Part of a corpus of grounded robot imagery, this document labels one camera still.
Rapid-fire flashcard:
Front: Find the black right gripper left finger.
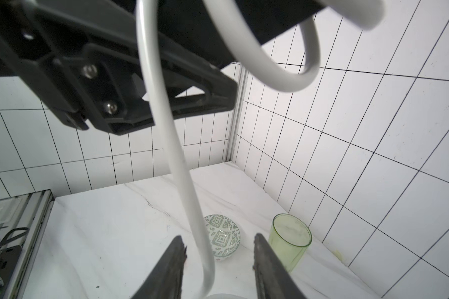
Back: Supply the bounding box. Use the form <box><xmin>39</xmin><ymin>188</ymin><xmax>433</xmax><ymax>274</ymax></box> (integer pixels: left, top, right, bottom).
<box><xmin>132</xmin><ymin>236</ymin><xmax>187</xmax><ymax>299</ymax></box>

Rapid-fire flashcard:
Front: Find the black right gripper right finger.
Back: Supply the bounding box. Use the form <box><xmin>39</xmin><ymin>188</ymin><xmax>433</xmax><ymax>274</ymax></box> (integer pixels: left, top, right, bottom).
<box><xmin>253</xmin><ymin>234</ymin><xmax>306</xmax><ymax>299</ymax></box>

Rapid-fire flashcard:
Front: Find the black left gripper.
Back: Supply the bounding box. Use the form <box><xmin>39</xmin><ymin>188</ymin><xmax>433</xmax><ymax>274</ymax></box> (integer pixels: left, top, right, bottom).
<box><xmin>0</xmin><ymin>1</ymin><xmax>238</xmax><ymax>135</ymax></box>

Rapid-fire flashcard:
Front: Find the white power cord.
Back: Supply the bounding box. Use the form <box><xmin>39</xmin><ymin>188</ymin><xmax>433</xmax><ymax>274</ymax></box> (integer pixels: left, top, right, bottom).
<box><xmin>135</xmin><ymin>0</ymin><xmax>386</xmax><ymax>299</ymax></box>

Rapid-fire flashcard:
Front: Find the green glass tumbler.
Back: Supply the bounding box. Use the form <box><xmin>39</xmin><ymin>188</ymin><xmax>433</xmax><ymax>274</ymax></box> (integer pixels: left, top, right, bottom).
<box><xmin>268</xmin><ymin>213</ymin><xmax>313</xmax><ymax>272</ymax></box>

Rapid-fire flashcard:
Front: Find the green patterned ceramic bowl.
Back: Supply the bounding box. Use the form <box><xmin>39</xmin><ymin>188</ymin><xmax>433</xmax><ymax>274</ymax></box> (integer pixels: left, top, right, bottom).
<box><xmin>204</xmin><ymin>214</ymin><xmax>241</xmax><ymax>261</ymax></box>

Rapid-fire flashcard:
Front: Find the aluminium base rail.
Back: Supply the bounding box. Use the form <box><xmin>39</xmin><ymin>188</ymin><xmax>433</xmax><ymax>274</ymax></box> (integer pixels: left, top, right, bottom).
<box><xmin>0</xmin><ymin>189</ymin><xmax>55</xmax><ymax>299</ymax></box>

